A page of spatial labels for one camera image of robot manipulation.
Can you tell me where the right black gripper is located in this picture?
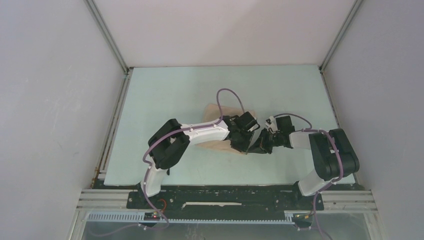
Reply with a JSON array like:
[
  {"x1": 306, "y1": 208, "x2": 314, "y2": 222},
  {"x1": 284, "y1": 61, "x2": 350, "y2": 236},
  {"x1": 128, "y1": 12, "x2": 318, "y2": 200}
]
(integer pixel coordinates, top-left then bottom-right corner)
[{"x1": 248, "y1": 127, "x2": 283, "y2": 154}]

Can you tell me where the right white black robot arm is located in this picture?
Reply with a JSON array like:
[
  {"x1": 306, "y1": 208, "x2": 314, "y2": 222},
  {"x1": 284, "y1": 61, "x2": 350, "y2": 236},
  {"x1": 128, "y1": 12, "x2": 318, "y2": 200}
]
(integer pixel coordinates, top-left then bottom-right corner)
[{"x1": 248, "y1": 127, "x2": 360, "y2": 209}]

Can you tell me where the beige cloth napkin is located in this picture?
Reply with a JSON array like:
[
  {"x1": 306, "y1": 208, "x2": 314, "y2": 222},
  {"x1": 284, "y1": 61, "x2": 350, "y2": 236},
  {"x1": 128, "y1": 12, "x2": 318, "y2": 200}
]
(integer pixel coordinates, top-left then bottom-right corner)
[{"x1": 196, "y1": 103, "x2": 257, "y2": 155}]

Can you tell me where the aluminium frame rail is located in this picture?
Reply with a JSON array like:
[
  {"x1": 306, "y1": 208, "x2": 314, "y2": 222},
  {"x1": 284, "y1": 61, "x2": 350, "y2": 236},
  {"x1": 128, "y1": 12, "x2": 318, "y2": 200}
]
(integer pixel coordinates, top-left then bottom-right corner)
[{"x1": 76, "y1": 189, "x2": 378, "y2": 214}]

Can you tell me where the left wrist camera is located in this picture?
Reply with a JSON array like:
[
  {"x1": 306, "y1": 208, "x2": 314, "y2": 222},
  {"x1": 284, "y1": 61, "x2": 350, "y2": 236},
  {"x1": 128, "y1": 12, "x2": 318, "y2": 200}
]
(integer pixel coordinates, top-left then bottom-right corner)
[{"x1": 234, "y1": 111, "x2": 261, "y2": 132}]

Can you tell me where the white slotted cable duct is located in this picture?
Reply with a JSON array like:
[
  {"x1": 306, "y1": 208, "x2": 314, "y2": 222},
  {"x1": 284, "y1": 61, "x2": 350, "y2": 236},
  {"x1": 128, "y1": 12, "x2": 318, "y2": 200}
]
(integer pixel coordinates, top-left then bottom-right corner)
[{"x1": 85, "y1": 211, "x2": 294, "y2": 225}]

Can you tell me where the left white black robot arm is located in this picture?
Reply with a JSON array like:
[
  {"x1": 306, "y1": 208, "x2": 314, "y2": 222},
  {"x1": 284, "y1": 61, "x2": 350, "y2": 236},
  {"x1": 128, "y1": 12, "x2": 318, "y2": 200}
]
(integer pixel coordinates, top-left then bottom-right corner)
[{"x1": 138, "y1": 112, "x2": 260, "y2": 208}]

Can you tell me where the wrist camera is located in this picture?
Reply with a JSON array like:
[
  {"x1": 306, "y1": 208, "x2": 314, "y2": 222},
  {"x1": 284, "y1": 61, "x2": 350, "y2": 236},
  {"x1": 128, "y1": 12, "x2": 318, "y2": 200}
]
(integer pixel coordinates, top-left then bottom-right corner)
[
  {"x1": 234, "y1": 111, "x2": 261, "y2": 132},
  {"x1": 265, "y1": 115, "x2": 295, "y2": 134}
]

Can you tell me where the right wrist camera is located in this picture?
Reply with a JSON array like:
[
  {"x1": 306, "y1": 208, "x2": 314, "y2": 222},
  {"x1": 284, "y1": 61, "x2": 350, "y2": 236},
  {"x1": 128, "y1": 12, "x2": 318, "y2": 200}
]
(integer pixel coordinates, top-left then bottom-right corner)
[{"x1": 265, "y1": 115, "x2": 295, "y2": 134}]

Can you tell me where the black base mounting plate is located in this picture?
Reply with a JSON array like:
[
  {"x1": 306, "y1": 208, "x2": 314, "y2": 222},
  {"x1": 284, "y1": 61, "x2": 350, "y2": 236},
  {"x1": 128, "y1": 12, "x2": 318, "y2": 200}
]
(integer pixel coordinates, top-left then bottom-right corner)
[{"x1": 126, "y1": 185, "x2": 324, "y2": 220}]

